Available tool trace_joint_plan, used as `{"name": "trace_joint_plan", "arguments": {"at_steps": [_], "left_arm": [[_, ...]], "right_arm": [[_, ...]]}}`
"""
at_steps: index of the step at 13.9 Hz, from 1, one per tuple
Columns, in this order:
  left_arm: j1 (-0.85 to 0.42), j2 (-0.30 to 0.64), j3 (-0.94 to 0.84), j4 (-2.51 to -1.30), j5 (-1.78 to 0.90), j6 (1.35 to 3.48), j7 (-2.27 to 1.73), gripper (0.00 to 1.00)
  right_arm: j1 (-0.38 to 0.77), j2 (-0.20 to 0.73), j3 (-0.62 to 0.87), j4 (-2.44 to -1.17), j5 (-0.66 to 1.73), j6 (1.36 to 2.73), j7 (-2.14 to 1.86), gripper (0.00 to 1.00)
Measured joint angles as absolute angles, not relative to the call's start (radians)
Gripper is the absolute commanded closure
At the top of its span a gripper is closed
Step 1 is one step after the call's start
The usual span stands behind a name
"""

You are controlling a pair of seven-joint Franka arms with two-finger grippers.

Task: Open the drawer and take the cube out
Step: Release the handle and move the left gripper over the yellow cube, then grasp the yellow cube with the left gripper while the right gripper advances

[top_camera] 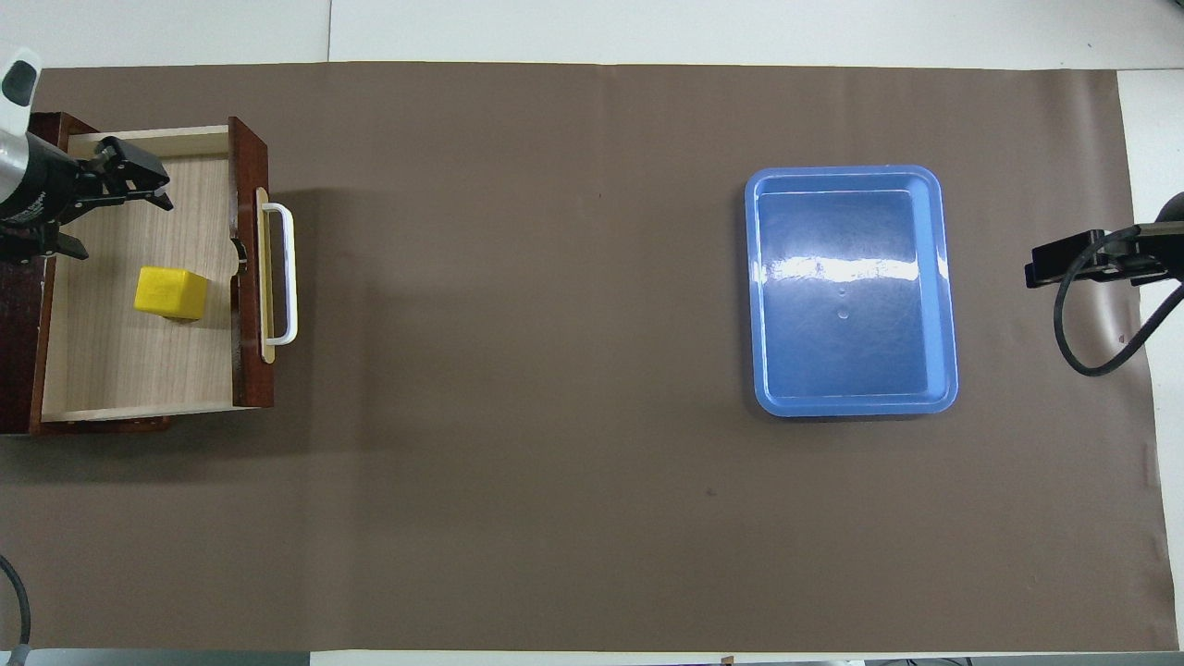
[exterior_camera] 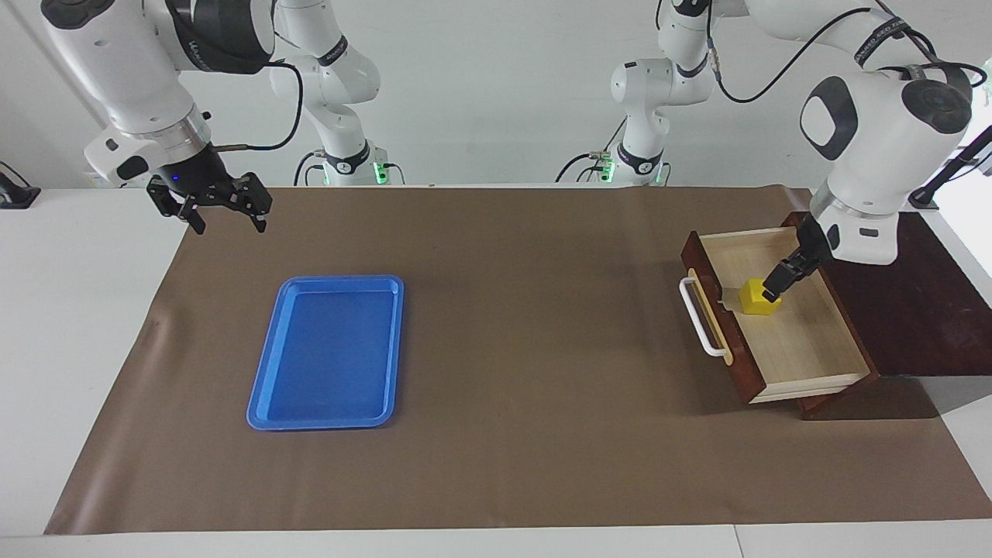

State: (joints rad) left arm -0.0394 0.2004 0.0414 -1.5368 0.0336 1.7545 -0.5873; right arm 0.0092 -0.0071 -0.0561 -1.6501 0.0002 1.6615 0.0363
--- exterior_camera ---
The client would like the yellow cube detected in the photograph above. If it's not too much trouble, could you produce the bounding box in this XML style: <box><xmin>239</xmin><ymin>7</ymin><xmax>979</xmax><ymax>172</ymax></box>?
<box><xmin>739</xmin><ymin>277</ymin><xmax>782</xmax><ymax>316</ymax></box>

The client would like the wooden drawer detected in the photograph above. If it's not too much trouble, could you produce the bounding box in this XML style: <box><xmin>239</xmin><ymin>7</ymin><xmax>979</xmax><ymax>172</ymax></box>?
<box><xmin>680</xmin><ymin>226</ymin><xmax>880</xmax><ymax>405</ymax></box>

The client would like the white drawer handle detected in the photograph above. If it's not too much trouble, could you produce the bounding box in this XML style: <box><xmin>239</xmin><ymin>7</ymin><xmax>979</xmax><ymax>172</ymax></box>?
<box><xmin>679</xmin><ymin>269</ymin><xmax>734</xmax><ymax>365</ymax></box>

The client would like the dark wooden drawer cabinet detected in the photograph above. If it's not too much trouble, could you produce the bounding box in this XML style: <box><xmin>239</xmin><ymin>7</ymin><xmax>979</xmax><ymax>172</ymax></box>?
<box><xmin>781</xmin><ymin>211</ymin><xmax>992</xmax><ymax>422</ymax></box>

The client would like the blue plastic tray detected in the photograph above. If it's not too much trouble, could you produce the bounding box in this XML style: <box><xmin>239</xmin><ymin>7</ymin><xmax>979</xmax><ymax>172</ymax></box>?
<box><xmin>246</xmin><ymin>274</ymin><xmax>405</xmax><ymax>432</ymax></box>

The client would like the black table clamp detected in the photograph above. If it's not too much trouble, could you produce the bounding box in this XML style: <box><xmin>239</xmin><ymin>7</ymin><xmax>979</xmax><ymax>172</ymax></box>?
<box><xmin>0</xmin><ymin>160</ymin><xmax>41</xmax><ymax>210</ymax></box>

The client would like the brown table mat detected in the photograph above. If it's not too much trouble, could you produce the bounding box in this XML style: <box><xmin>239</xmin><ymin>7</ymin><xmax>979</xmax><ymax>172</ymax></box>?
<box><xmin>44</xmin><ymin>184</ymin><xmax>992</xmax><ymax>536</ymax></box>

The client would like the black base cable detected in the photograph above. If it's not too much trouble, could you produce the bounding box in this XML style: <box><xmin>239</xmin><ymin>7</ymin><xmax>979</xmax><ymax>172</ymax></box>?
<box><xmin>554</xmin><ymin>116</ymin><xmax>629</xmax><ymax>184</ymax></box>
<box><xmin>293</xmin><ymin>151</ymin><xmax>326</xmax><ymax>187</ymax></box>

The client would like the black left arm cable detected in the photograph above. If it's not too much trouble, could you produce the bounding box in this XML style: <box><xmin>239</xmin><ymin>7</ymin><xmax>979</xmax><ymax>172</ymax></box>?
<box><xmin>701</xmin><ymin>0</ymin><xmax>989</xmax><ymax>105</ymax></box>

